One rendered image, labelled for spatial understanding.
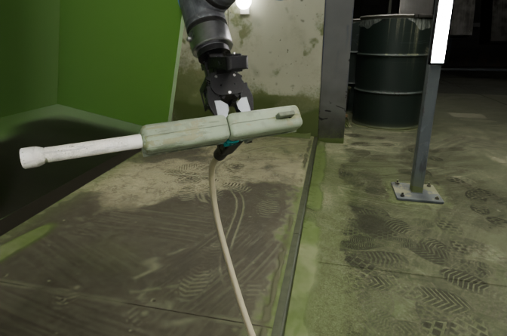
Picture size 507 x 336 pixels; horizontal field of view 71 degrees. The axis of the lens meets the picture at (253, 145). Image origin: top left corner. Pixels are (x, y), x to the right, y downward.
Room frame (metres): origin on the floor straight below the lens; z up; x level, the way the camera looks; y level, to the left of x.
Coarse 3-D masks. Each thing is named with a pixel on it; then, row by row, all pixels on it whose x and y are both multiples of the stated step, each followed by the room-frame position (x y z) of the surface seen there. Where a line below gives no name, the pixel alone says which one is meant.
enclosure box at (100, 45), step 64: (0, 0) 0.83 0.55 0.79; (64, 0) 1.01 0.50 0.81; (128, 0) 0.98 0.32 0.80; (0, 64) 0.83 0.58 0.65; (64, 64) 1.02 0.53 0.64; (128, 64) 0.98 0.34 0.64; (0, 128) 0.77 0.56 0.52; (64, 128) 0.84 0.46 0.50; (128, 128) 0.93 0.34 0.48; (0, 192) 0.52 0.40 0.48; (64, 192) 0.54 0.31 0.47
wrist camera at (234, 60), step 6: (228, 54) 0.68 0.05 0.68; (234, 54) 0.67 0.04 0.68; (240, 54) 0.68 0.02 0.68; (210, 60) 0.74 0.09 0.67; (216, 60) 0.71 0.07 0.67; (222, 60) 0.68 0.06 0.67; (228, 60) 0.66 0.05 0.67; (234, 60) 0.66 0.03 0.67; (240, 60) 0.67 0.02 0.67; (246, 60) 0.67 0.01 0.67; (210, 66) 0.74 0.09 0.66; (216, 66) 0.71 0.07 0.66; (222, 66) 0.68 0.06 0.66; (228, 66) 0.66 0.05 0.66; (234, 66) 0.66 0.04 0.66; (240, 66) 0.67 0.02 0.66; (246, 66) 0.67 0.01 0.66
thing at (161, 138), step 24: (192, 120) 0.61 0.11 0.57; (216, 120) 0.63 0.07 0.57; (240, 120) 0.64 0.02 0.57; (264, 120) 0.66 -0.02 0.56; (288, 120) 0.68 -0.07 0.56; (72, 144) 0.53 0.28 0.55; (96, 144) 0.54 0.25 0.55; (120, 144) 0.56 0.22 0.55; (144, 144) 0.57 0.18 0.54; (168, 144) 0.58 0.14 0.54; (192, 144) 0.60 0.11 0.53; (216, 144) 0.64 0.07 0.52; (240, 144) 0.72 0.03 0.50
